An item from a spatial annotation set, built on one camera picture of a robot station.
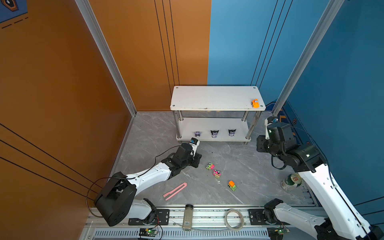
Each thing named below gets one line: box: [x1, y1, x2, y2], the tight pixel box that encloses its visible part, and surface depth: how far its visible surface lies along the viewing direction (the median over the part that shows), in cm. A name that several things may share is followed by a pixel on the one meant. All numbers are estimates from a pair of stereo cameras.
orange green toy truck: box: [228, 180, 237, 192], surface depth 83 cm
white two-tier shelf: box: [170, 86, 266, 144], surface depth 96 cm
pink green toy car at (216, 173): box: [212, 169, 222, 179], surface depth 88 cm
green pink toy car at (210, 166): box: [205, 162, 215, 170], surface depth 91 cm
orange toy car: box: [251, 98, 259, 108], surface depth 76 cm
